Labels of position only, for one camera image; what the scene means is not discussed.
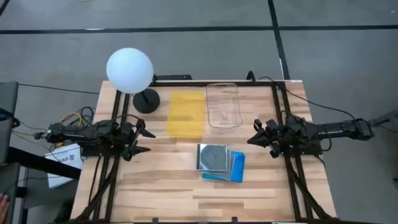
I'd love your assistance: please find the white globe lamp black stand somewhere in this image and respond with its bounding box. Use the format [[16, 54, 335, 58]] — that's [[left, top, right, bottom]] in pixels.
[[106, 47, 161, 114]]

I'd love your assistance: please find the clear plastic bin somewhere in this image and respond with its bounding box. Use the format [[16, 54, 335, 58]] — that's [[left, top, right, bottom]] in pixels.
[[206, 82, 244, 129]]

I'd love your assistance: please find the black cable bundle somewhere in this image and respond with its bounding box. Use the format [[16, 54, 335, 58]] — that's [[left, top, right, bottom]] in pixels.
[[73, 106, 96, 127]]

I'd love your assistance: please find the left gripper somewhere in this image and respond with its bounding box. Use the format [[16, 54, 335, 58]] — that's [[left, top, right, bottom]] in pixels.
[[119, 119, 157, 162]]

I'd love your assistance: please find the black aluminium rig frame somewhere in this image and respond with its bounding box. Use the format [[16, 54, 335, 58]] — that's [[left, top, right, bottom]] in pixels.
[[72, 79, 336, 223]]

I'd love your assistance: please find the yellow cable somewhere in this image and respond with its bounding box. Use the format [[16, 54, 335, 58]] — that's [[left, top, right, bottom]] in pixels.
[[12, 111, 83, 149]]

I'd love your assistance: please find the yellow translucent plastic bin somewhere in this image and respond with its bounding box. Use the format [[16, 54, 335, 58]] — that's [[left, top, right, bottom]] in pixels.
[[167, 90, 206, 139]]

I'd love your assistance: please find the person's hand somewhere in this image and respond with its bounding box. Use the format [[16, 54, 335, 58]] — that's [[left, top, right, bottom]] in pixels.
[[0, 194, 10, 224]]

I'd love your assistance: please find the long black power cable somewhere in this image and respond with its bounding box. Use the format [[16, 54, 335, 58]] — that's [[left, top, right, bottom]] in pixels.
[[257, 76, 358, 121]]

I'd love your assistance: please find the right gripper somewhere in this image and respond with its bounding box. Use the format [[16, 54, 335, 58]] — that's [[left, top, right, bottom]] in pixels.
[[248, 119, 295, 159]]

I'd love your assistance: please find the white cardboard box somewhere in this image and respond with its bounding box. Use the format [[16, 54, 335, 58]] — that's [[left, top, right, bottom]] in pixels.
[[45, 142, 83, 189]]

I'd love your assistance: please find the grey chair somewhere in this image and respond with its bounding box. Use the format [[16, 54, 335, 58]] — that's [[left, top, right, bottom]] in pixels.
[[0, 81, 20, 164]]

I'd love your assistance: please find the thin black floor cable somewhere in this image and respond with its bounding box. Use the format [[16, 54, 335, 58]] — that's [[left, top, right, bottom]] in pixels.
[[18, 83, 100, 95]]

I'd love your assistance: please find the black beam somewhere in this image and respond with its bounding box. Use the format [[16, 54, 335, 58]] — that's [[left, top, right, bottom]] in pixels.
[[6, 146, 82, 180]]

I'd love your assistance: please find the grey stand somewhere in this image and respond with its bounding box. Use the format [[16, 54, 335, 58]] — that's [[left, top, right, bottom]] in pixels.
[[369, 108, 398, 128]]

